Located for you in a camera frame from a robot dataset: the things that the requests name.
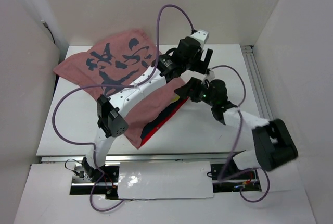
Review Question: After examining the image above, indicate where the right aluminium side rail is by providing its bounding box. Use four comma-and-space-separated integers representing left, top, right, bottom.
240, 45, 273, 119

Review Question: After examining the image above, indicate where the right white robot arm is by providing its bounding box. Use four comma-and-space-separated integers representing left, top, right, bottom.
175, 78, 299, 178

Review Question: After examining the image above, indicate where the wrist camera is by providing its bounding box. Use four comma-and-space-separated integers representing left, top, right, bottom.
190, 30, 209, 45
205, 69, 215, 81

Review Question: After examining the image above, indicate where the white cover plate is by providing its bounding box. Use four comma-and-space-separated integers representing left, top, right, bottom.
118, 161, 214, 200

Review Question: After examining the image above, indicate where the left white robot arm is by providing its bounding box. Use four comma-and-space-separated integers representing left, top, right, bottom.
82, 30, 212, 182

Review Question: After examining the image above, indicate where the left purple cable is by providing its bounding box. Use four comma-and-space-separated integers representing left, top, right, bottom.
52, 4, 196, 212

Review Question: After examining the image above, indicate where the black wall cable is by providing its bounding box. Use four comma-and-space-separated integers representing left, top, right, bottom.
41, 19, 57, 45

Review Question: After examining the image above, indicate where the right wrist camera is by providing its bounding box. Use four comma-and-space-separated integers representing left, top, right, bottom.
205, 69, 215, 81

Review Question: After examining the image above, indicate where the red patterned pillowcase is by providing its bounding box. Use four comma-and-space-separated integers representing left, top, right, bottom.
54, 29, 185, 148

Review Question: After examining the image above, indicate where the cream pillow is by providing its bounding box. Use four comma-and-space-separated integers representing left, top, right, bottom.
171, 95, 180, 103

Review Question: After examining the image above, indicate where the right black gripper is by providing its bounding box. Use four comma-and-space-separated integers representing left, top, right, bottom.
174, 77, 216, 107

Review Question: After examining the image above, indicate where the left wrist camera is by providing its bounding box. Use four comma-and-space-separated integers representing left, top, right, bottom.
190, 30, 209, 45

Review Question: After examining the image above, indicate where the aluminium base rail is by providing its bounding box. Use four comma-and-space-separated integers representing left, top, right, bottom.
41, 153, 261, 200

